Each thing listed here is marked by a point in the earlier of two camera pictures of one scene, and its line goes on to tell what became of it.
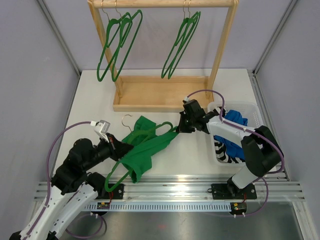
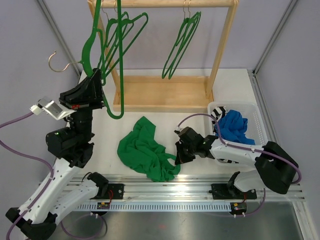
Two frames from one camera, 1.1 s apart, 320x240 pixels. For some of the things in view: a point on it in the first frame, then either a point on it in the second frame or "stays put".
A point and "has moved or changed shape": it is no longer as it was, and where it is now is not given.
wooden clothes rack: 163,93 stays put
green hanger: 193,22 stays put
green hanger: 108,188 → 84,59
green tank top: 145,141 has moved or changed shape
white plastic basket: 248,109 stays put
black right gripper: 182,128 → 181,158
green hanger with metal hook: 129,15 → 115,27
